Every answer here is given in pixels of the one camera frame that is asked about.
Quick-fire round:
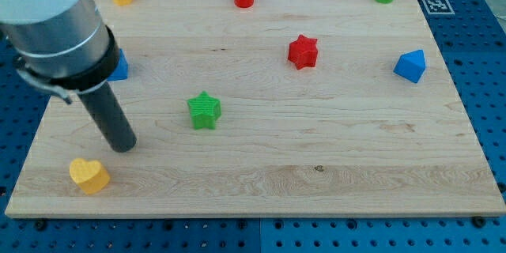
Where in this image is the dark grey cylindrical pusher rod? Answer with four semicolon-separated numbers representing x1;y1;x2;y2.
77;81;137;153

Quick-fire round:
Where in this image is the green star block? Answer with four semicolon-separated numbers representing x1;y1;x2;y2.
187;91;221;130

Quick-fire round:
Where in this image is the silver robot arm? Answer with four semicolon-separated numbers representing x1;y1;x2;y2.
1;0;137;153

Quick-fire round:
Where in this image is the red star block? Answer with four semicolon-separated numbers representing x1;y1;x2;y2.
288;34;319;70

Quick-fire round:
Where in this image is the wooden board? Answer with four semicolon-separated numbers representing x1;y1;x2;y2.
6;0;505;219

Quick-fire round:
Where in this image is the blue block left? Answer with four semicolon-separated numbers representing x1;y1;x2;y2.
108;49;129;81

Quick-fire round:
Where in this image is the yellow heart block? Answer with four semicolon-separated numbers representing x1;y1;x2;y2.
69;158;111;195

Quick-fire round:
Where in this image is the blue pentagon block right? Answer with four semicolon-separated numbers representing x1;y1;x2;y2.
393;50;426;84

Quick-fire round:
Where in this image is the white fiducial marker tag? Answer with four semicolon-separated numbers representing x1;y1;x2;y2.
421;0;455;15

